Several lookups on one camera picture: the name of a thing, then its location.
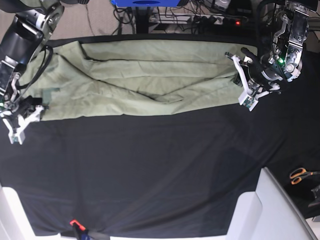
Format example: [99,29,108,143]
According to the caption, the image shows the white bin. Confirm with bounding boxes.
[0,186,36,240]
[226,167,317,240]

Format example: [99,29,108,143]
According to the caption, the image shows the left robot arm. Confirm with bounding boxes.
[226,0,318,98]

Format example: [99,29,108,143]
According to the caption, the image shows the blue plastic box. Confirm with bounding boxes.
[110,0,180,8]

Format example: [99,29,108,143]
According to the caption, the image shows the light green T-shirt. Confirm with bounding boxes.
[26,39,243,121]

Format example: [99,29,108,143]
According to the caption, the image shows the white bin left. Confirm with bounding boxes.
[0,186,36,240]

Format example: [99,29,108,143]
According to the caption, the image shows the black power strip red light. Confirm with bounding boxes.
[222,16,249,27]

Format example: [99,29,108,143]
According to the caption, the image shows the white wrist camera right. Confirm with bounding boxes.
[0,105,45,145]

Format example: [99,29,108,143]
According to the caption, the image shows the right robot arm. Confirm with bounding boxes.
[0,0,65,135]

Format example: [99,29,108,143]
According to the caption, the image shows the red black clamp bottom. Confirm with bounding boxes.
[69,219,91,240]

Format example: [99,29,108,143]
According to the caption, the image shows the black table cloth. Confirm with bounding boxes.
[0,34,320,239]

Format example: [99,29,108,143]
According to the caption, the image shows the orange handled scissors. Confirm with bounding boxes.
[289,167,320,185]

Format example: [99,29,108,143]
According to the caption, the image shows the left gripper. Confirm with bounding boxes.
[225,47,281,94]

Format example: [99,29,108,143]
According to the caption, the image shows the white bin right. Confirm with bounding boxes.
[226,167,317,240]

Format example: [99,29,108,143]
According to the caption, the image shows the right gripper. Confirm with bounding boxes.
[0,87,60,130]

